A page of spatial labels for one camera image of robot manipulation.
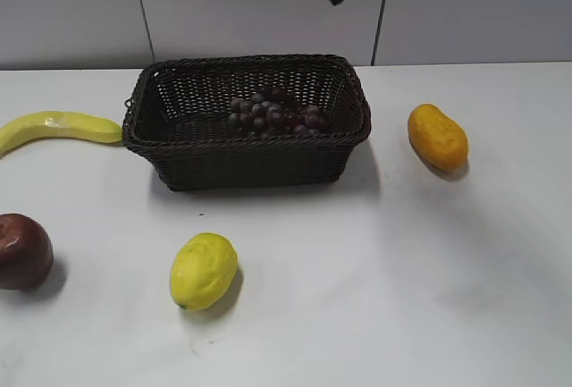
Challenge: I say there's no yellow lemon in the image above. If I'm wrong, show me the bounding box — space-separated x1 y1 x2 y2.
170 232 239 311

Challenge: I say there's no black woven basket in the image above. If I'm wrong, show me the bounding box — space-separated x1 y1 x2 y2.
122 55 371 191

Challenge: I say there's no purple grape bunch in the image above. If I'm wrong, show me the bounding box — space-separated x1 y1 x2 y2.
228 87 332 138

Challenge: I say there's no orange yellow mango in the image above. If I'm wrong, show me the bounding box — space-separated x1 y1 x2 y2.
408 104 469 172

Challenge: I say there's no dark red apple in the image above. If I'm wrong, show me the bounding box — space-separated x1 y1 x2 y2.
1 214 54 290

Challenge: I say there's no yellow banana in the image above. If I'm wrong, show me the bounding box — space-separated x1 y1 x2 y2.
1 111 122 156

